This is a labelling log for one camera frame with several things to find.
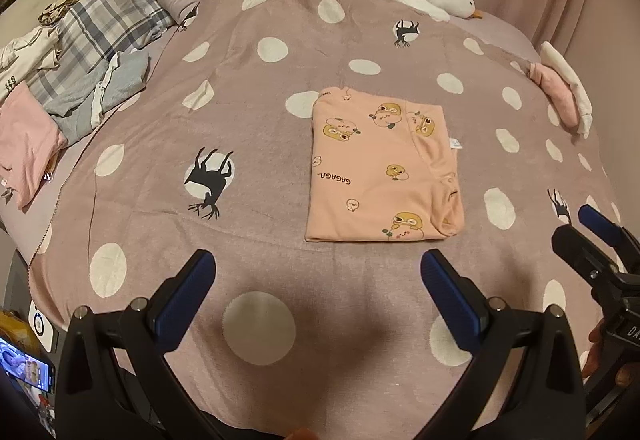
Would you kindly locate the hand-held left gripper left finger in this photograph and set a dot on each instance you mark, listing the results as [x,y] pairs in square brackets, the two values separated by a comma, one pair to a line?
[185,300]

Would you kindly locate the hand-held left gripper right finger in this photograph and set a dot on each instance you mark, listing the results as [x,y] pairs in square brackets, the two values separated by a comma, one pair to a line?
[447,300]

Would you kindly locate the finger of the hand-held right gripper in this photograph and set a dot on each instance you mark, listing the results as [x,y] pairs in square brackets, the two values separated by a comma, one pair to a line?
[575,245]
[597,220]

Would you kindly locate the peach cartoon print shirt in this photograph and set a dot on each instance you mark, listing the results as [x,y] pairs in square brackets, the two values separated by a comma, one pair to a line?
[370,170]

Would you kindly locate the person's right hand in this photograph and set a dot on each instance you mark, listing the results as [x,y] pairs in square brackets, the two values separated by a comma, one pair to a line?
[594,347]

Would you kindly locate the folded pink cloth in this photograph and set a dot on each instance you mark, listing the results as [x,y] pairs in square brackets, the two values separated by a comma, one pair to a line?
[555,90]

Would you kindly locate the folded white cloth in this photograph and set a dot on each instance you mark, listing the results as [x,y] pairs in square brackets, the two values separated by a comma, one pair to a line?
[570,80]

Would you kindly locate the white round dial device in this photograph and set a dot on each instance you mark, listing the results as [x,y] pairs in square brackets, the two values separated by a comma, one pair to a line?
[41,322]

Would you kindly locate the mauve polka dot blanket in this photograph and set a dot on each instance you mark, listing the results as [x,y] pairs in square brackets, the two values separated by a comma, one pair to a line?
[250,145]

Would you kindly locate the smartphone with lit screen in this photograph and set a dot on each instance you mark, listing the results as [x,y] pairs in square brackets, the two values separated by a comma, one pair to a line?
[25,365]

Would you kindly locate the yellow packet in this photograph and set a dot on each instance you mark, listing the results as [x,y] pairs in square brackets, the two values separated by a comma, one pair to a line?
[12,325]

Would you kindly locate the lilac bed sheet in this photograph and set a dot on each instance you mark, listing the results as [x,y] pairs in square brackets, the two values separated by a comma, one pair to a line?
[505,38]

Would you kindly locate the pale pink garment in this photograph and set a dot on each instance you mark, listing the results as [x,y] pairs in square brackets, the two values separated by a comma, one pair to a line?
[25,140]

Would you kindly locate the blue grey garment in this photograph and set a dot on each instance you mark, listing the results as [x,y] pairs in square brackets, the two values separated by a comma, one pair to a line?
[75,100]

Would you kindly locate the white printed cloth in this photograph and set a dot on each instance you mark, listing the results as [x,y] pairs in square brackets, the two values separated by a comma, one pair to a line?
[25,55]

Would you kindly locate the grey plaid clothing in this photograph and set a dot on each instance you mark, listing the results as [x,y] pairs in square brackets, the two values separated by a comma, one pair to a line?
[110,15]

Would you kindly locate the cream patterned cloth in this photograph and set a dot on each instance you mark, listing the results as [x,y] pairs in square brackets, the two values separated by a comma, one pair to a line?
[62,5]

